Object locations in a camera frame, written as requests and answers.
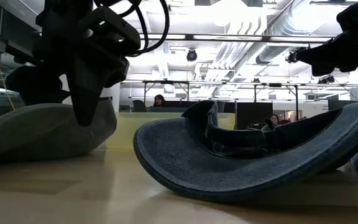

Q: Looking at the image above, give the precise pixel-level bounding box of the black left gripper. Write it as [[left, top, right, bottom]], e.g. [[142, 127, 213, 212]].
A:
[[6, 14, 129, 127]]

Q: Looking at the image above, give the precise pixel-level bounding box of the grey baseball cap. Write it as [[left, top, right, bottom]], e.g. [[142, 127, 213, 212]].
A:
[[0, 98, 117, 161]]

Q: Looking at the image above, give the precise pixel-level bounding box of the black track spotlight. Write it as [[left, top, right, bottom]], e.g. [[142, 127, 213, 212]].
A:
[[318, 74, 336, 85], [285, 46, 301, 65]]

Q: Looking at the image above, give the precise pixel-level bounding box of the black computer monitor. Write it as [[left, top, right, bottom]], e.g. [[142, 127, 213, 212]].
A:
[[236, 101, 273, 130], [327, 99, 358, 111]]

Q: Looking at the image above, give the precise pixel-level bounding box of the dark office chair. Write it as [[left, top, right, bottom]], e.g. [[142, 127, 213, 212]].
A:
[[132, 99, 147, 113]]

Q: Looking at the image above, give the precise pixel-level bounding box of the person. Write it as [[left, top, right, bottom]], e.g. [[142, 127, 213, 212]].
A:
[[152, 94, 168, 108], [268, 113, 291, 126]]

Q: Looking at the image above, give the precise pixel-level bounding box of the black horizontal overhead bar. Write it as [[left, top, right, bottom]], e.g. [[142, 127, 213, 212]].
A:
[[138, 32, 335, 44]]

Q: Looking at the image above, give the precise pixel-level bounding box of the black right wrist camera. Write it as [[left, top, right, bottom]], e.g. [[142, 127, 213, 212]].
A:
[[336, 0, 358, 34]]

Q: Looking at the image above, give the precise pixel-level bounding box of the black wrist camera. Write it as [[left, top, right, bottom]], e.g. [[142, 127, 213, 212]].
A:
[[336, 0, 358, 34], [78, 6, 142, 57]]

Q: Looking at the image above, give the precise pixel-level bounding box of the black metal workstation frame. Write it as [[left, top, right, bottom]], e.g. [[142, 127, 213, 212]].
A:
[[141, 80, 191, 107], [252, 82, 300, 122]]

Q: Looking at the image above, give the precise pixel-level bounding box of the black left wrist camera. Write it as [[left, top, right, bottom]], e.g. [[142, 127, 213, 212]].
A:
[[78, 6, 142, 57]]

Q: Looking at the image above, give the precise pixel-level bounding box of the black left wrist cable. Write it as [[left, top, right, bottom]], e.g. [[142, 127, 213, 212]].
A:
[[93, 0, 171, 58]]

